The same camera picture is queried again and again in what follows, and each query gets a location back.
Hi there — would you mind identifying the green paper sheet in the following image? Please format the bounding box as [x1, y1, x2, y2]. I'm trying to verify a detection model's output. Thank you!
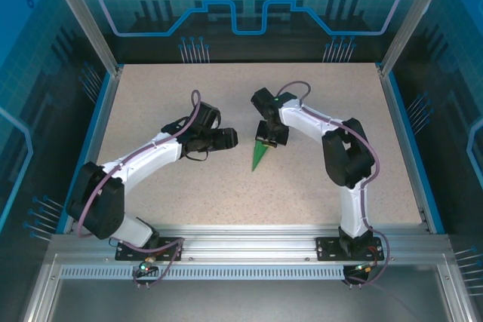
[251, 140, 275, 173]

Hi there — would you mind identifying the connector with green light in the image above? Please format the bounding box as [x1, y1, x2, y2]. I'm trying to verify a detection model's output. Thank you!
[137, 256, 158, 274]
[352, 260, 379, 274]

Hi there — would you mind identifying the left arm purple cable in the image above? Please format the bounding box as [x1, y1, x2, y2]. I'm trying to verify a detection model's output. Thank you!
[76, 89, 202, 288]

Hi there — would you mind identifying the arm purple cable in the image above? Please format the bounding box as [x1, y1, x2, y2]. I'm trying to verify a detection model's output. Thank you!
[278, 80, 393, 288]
[76, 89, 202, 288]

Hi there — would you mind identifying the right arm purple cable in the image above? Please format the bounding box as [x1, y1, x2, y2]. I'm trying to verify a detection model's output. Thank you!
[278, 80, 393, 288]

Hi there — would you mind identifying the aluminium mounting rail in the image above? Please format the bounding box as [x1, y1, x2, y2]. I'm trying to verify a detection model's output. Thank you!
[50, 223, 453, 267]

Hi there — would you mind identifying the aluminium side rail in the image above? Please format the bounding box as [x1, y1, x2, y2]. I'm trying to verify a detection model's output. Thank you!
[378, 68, 445, 235]
[61, 66, 125, 235]

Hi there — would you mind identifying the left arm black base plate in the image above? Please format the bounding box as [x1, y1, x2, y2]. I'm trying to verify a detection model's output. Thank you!
[115, 236, 185, 262]

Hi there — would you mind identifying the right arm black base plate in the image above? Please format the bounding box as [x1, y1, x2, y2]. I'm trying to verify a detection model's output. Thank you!
[315, 236, 386, 262]

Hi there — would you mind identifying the slotted grey cable duct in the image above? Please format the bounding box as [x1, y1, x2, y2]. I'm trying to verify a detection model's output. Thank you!
[59, 265, 347, 281]

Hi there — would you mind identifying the aluminium frame post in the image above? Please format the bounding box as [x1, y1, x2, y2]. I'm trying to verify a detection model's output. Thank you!
[378, 0, 453, 76]
[41, 0, 125, 75]

